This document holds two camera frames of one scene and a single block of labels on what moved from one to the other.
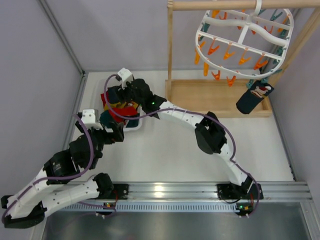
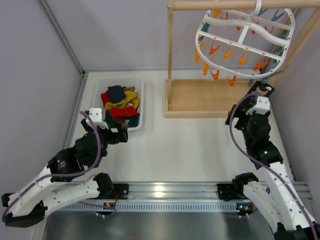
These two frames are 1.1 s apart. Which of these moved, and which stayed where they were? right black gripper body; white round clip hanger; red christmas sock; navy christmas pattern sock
Moved: right black gripper body
Stayed: red christmas sock; white round clip hanger; navy christmas pattern sock
